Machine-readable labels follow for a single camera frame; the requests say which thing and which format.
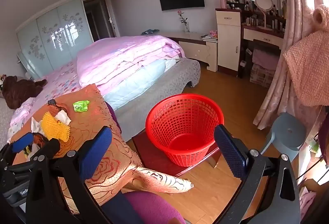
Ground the pink floral bedsheet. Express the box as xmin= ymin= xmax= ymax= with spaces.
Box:
xmin=6 ymin=59 xmax=85 ymax=142

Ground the white tissue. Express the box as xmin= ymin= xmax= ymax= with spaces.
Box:
xmin=54 ymin=110 xmax=72 ymax=126

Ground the cream tall cabinet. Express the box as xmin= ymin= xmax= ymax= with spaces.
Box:
xmin=215 ymin=8 xmax=242 ymax=76

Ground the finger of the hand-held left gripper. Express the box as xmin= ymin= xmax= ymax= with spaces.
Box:
xmin=15 ymin=138 xmax=60 ymax=163
xmin=0 ymin=133 xmax=35 ymax=163

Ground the orange bag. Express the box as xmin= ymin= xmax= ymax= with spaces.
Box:
xmin=47 ymin=99 xmax=68 ymax=118

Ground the glass-door wardrobe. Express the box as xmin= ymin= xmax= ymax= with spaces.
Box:
xmin=15 ymin=0 xmax=94 ymax=80

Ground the vanity mirror with cosmetics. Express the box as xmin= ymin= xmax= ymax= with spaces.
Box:
xmin=239 ymin=0 xmax=287 ymax=78

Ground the pink cartoon-print pillow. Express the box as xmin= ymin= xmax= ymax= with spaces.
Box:
xmin=7 ymin=97 xmax=36 ymax=143

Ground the green wrapper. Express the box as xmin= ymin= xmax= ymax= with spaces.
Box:
xmin=73 ymin=100 xmax=90 ymax=112

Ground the grey patterned bed cover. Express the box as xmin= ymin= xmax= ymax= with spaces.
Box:
xmin=113 ymin=58 xmax=201 ymax=134

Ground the pink folded quilt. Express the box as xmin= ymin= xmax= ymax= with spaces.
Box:
xmin=76 ymin=35 xmax=186 ymax=96

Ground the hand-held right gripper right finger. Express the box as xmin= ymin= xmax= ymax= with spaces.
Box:
xmin=214 ymin=124 xmax=301 ymax=224

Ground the row of cosmetic bottles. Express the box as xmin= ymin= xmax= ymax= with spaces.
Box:
xmin=226 ymin=0 xmax=287 ymax=31

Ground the pink curtain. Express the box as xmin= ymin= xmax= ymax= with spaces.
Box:
xmin=253 ymin=0 xmax=322 ymax=132

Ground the cream low cabinet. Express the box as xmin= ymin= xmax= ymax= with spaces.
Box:
xmin=141 ymin=31 xmax=218 ymax=72

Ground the wooden door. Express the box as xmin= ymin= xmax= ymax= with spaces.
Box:
xmin=83 ymin=0 xmax=120 ymax=43

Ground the light blue folded quilt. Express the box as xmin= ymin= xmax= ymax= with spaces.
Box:
xmin=101 ymin=59 xmax=180 ymax=111

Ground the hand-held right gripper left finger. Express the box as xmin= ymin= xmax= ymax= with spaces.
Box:
xmin=25 ymin=125 xmax=114 ymax=224

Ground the brown plush blanket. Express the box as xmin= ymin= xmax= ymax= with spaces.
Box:
xmin=0 ymin=75 xmax=48 ymax=110

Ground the purple chair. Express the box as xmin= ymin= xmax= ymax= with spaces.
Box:
xmin=104 ymin=102 xmax=187 ymax=224

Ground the patterned storage box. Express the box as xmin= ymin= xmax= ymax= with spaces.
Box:
xmin=250 ymin=63 xmax=275 ymax=89

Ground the frosted glass panel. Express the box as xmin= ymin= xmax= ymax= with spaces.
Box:
xmin=17 ymin=51 xmax=42 ymax=80

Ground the purple cushioned dresser stool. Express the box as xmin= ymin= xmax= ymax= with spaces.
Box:
xmin=252 ymin=39 xmax=281 ymax=71

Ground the round makeup mirror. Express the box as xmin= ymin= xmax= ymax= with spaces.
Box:
xmin=254 ymin=0 xmax=274 ymax=31

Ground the blue-grey plastic stool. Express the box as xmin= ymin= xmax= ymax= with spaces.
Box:
xmin=259 ymin=112 xmax=307 ymax=160

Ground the yellow foam fruit net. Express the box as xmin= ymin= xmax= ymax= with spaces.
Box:
xmin=41 ymin=111 xmax=71 ymax=142

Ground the orange rose-print tablecloth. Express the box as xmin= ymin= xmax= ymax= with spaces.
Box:
xmin=10 ymin=84 xmax=194 ymax=215

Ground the pink rose in glass vase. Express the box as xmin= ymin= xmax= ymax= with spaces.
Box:
xmin=177 ymin=10 xmax=191 ymax=33

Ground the red plastic basket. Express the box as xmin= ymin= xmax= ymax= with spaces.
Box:
xmin=145 ymin=93 xmax=225 ymax=167

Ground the dark red low stool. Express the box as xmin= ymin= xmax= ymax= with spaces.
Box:
xmin=132 ymin=133 xmax=221 ymax=177

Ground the pink fuzzy robe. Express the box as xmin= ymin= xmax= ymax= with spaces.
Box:
xmin=283 ymin=5 xmax=329 ymax=107

